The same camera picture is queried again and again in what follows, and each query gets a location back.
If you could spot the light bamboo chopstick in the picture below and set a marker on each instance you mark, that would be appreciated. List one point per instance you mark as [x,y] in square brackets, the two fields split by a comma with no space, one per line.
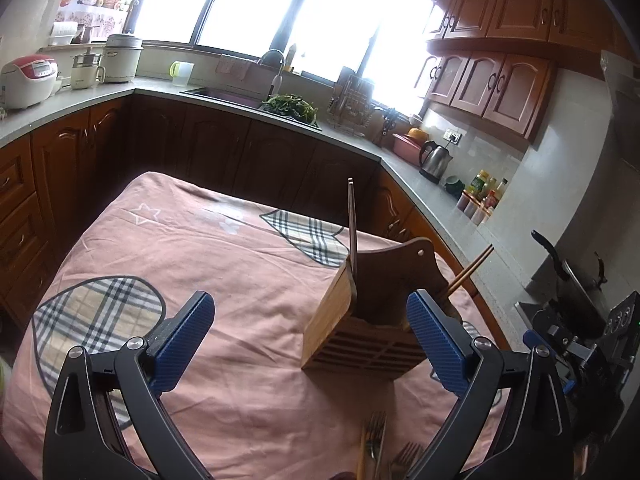
[362,453]

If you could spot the condiment bottles group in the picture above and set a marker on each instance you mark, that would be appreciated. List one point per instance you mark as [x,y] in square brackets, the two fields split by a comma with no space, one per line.
[480,198]

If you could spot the green mug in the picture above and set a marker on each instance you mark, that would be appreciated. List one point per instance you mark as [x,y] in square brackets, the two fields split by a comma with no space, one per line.
[454,186]

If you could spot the brown chopstick in holder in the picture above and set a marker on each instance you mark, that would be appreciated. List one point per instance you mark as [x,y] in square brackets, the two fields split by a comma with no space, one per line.
[466,273]

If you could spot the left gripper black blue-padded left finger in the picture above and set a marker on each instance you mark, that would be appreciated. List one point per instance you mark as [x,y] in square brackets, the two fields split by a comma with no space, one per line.
[106,419]

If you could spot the chrome sink faucet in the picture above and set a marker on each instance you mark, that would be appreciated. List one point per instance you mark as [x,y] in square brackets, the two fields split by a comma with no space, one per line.
[274,59]

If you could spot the small cream electric pot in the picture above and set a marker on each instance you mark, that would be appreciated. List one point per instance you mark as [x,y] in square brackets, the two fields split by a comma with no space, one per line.
[87,70]

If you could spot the black wok pan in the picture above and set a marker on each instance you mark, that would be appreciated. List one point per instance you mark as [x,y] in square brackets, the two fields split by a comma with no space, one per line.
[579,298]

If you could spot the clear jug green handle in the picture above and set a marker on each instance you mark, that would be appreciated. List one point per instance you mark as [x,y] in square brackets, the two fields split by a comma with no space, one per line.
[180,73]

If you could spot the metal dish rack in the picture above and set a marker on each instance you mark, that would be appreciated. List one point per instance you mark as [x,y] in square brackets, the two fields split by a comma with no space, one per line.
[350,101]

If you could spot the steel fork short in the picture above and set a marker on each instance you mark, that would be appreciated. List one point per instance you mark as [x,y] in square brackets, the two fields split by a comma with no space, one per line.
[400,465]

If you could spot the large cream cooker pot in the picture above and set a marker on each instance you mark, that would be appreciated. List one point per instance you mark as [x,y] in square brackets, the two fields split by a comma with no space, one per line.
[121,55]

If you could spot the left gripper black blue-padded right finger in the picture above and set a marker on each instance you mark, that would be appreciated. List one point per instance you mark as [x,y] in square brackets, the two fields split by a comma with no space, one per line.
[510,419]

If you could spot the stainless electric kettle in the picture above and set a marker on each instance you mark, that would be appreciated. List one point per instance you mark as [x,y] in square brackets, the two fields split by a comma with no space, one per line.
[433,161]

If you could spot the steel range hood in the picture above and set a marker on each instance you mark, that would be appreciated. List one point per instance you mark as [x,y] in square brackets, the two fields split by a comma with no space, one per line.
[622,78]

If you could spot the wooden utensil holder box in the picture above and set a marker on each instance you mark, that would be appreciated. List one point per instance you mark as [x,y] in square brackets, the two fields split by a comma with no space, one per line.
[361,324]

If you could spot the wall power socket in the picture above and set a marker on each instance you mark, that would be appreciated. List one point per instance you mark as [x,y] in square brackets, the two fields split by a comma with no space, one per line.
[452,136]

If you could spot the upper wooden wall cabinets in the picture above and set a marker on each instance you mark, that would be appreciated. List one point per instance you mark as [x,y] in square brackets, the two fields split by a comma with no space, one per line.
[497,59]

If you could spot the pink patterned tablecloth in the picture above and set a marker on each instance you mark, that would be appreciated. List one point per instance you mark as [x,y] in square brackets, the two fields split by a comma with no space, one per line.
[245,406]

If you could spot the green vegetables in sink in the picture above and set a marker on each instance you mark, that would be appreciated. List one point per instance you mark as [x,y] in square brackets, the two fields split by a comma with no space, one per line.
[290,106]

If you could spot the dark brown chopstick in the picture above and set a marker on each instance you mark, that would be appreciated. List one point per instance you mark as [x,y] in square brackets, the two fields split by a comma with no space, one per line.
[352,225]

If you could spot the white red rice cooker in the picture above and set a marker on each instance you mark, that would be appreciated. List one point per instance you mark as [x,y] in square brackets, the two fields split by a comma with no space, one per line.
[27,81]

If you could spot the pink plastic basin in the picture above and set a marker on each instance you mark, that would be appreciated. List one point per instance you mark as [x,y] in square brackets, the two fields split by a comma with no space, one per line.
[405,148]

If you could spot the steel fork long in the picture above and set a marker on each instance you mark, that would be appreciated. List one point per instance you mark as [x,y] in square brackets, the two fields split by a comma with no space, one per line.
[375,433]

